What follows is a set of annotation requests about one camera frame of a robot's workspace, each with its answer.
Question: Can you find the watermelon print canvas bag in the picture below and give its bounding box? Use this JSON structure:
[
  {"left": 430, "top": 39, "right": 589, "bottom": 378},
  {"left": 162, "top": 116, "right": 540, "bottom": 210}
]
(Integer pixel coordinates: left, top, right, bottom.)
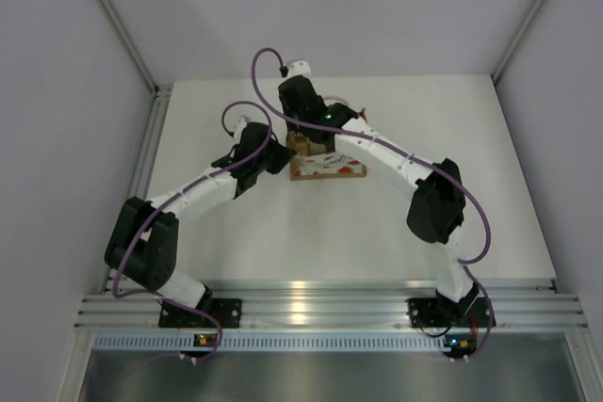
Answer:
[{"left": 289, "top": 140, "right": 367, "bottom": 182}]

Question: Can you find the amber bottle white cap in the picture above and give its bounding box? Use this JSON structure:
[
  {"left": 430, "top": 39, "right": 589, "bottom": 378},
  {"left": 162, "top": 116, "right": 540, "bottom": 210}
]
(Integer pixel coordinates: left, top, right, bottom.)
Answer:
[{"left": 285, "top": 131, "right": 311, "bottom": 156}]

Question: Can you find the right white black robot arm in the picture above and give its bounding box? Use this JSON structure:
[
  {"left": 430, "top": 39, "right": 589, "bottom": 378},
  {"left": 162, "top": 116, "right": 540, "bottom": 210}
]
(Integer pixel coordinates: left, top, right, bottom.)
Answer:
[{"left": 278, "top": 75, "right": 479, "bottom": 326}]

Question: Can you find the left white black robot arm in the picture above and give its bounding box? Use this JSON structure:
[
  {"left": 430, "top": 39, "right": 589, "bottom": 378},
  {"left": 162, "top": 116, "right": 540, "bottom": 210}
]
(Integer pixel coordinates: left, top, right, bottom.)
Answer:
[{"left": 105, "top": 117, "right": 296, "bottom": 327}]

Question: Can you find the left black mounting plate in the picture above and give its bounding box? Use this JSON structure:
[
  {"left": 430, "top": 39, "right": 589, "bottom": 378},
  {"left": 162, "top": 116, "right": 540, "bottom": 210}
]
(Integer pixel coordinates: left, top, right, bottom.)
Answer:
[{"left": 158, "top": 298, "right": 242, "bottom": 329}]

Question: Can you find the black mounting plate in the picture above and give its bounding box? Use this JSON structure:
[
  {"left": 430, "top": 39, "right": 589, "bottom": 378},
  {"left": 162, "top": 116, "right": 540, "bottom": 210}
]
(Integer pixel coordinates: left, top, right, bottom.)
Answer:
[
  {"left": 408, "top": 297, "right": 492, "bottom": 332},
  {"left": 158, "top": 298, "right": 242, "bottom": 329}
]

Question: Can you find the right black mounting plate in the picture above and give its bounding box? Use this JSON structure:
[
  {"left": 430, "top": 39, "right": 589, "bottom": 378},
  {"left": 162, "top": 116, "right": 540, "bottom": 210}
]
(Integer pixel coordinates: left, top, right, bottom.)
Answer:
[{"left": 408, "top": 297, "right": 492, "bottom": 332}]

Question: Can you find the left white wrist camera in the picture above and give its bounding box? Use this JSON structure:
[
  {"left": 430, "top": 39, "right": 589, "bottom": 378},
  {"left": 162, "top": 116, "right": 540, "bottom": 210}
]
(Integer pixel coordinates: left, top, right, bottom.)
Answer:
[{"left": 231, "top": 115, "right": 252, "bottom": 140}]

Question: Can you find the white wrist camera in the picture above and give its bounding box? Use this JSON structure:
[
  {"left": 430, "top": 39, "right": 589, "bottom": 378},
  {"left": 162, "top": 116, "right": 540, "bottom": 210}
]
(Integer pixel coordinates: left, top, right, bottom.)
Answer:
[
  {"left": 231, "top": 115, "right": 252, "bottom": 140},
  {"left": 280, "top": 59, "right": 311, "bottom": 79}
]

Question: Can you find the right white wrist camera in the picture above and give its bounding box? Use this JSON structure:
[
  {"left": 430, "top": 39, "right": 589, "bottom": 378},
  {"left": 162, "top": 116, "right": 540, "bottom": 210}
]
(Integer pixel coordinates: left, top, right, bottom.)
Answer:
[{"left": 280, "top": 59, "right": 311, "bottom": 79}]

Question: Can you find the left aluminium frame post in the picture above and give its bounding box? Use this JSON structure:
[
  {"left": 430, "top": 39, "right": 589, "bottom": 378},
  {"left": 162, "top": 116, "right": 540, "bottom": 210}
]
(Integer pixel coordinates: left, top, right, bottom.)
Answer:
[{"left": 69, "top": 0, "right": 159, "bottom": 94}]

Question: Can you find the aluminium frame post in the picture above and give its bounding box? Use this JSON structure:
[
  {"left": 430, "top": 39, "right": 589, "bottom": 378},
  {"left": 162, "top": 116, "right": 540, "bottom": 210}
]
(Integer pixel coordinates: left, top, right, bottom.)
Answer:
[
  {"left": 69, "top": 0, "right": 159, "bottom": 94},
  {"left": 490, "top": 0, "right": 549, "bottom": 86}
]

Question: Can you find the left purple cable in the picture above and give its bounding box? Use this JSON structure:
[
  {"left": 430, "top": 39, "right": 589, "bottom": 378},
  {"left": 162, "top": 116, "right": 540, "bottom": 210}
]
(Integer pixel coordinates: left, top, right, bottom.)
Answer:
[{"left": 110, "top": 100, "right": 274, "bottom": 365}]

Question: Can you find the purple cable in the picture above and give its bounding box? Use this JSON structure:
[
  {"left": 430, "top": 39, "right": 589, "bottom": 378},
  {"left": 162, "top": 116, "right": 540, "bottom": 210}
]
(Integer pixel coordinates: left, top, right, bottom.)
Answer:
[
  {"left": 251, "top": 46, "right": 497, "bottom": 363},
  {"left": 110, "top": 100, "right": 274, "bottom": 365}
]

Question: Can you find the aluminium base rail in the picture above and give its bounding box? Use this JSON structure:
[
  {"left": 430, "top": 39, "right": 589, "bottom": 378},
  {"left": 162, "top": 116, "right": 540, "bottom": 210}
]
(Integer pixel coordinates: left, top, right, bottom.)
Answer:
[{"left": 74, "top": 280, "right": 587, "bottom": 332}]

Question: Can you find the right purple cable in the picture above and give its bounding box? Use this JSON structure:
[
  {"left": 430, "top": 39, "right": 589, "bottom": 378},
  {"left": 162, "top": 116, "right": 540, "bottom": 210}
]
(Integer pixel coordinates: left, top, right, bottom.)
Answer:
[{"left": 251, "top": 46, "right": 497, "bottom": 363}]

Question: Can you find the white slotted cable duct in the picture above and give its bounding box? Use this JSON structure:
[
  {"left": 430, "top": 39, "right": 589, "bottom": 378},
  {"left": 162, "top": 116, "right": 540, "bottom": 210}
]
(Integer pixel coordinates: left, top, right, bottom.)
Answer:
[{"left": 92, "top": 332, "right": 469, "bottom": 353}]

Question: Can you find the right aluminium frame post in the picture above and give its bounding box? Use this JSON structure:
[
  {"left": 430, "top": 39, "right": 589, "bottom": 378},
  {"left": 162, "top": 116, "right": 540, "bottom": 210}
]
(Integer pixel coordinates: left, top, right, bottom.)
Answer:
[{"left": 490, "top": 0, "right": 549, "bottom": 86}]

